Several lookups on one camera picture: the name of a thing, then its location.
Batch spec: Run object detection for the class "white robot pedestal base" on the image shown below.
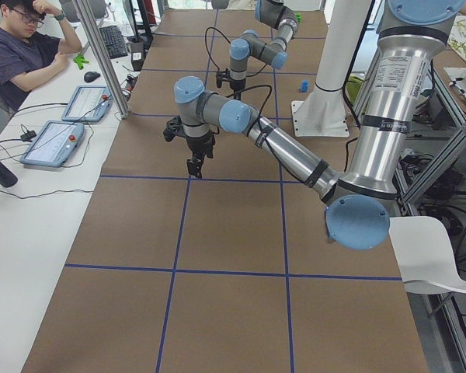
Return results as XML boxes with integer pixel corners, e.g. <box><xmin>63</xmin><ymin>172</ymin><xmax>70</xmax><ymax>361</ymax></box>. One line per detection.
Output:
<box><xmin>292</xmin><ymin>0</ymin><xmax>374</xmax><ymax>138</ymax></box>

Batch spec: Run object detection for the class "black keyboard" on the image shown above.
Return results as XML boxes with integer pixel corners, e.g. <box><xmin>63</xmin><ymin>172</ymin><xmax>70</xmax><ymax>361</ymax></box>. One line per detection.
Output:
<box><xmin>99</xmin><ymin>26</ymin><xmax>127</xmax><ymax>59</ymax></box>

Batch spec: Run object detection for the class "teach pendant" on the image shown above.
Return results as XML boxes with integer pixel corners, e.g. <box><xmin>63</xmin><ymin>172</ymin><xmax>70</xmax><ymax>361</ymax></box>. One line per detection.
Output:
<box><xmin>19</xmin><ymin>120</ymin><xmax>85</xmax><ymax>168</ymax></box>
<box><xmin>61</xmin><ymin>85</ymin><xmax>112</xmax><ymax>122</ymax></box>

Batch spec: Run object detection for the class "white paper sheet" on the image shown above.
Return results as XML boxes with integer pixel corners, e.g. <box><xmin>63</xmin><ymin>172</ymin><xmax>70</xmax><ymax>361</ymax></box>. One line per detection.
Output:
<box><xmin>389</xmin><ymin>216</ymin><xmax>466</xmax><ymax>295</ymax></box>

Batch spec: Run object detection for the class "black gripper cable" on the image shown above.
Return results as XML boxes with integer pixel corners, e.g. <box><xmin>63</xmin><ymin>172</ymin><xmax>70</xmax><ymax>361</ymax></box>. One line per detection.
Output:
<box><xmin>204</xmin><ymin>26</ymin><xmax>275</xmax><ymax>102</ymax></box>
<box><xmin>217</xmin><ymin>84</ymin><xmax>296</xmax><ymax>187</ymax></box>

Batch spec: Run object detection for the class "upper teach pendant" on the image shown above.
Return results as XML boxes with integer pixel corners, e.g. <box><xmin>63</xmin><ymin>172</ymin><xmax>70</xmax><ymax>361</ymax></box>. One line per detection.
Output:
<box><xmin>61</xmin><ymin>85</ymin><xmax>112</xmax><ymax>122</ymax></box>

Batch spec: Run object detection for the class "grey aluminium frame post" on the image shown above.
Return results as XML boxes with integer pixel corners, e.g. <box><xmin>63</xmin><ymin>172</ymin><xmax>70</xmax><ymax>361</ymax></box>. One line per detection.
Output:
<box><xmin>73</xmin><ymin>0</ymin><xmax>130</xmax><ymax>119</ymax></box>

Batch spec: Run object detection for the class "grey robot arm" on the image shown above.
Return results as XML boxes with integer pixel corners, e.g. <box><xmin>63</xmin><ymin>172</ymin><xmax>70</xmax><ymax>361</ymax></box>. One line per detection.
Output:
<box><xmin>163</xmin><ymin>1</ymin><xmax>463</xmax><ymax>249</ymax></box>
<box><xmin>216</xmin><ymin>0</ymin><xmax>299</xmax><ymax>99</ymax></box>

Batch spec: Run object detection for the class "seated person in grey shirt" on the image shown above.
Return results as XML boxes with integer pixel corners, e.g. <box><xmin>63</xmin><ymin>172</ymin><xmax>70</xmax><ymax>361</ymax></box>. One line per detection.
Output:
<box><xmin>0</xmin><ymin>1</ymin><xmax>82</xmax><ymax>111</ymax></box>

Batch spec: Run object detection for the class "lower teach pendant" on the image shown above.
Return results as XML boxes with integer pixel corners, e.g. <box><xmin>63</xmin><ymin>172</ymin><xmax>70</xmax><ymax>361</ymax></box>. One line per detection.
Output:
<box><xmin>19</xmin><ymin>120</ymin><xmax>85</xmax><ymax>168</ymax></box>

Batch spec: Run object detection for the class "green plastic toy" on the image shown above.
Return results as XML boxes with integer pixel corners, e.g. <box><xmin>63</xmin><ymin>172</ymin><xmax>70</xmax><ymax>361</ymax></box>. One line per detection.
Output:
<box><xmin>73</xmin><ymin>54</ymin><xmax>89</xmax><ymax>70</ymax></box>

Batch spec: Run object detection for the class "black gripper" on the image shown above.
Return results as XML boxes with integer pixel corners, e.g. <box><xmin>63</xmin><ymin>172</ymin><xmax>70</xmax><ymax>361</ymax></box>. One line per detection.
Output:
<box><xmin>216</xmin><ymin>68</ymin><xmax>247</xmax><ymax>92</ymax></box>
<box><xmin>163</xmin><ymin>117</ymin><xmax>215</xmax><ymax>179</ymax></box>

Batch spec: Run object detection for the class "black computer mouse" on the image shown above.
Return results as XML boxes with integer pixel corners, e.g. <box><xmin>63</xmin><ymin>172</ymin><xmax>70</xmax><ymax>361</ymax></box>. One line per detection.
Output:
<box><xmin>83</xmin><ymin>71</ymin><xmax>100</xmax><ymax>83</ymax></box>

